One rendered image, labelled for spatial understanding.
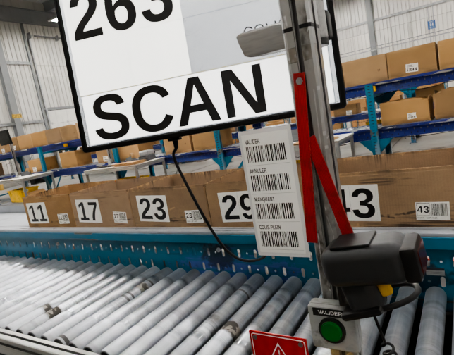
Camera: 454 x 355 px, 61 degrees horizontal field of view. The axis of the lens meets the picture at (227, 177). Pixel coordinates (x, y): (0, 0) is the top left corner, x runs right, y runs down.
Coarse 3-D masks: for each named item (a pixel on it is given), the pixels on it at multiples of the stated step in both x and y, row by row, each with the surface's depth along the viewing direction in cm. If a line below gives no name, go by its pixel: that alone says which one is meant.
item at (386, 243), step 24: (336, 240) 51; (360, 240) 48; (384, 240) 47; (408, 240) 46; (336, 264) 48; (360, 264) 47; (384, 264) 45; (408, 264) 44; (360, 288) 49; (384, 288) 48; (360, 312) 49
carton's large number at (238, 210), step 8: (224, 192) 135; (232, 192) 133; (240, 192) 132; (224, 200) 136; (232, 200) 134; (240, 200) 132; (248, 200) 131; (224, 208) 137; (232, 208) 135; (240, 208) 133; (248, 208) 131; (224, 216) 137; (232, 216) 136; (240, 216) 134; (248, 216) 132
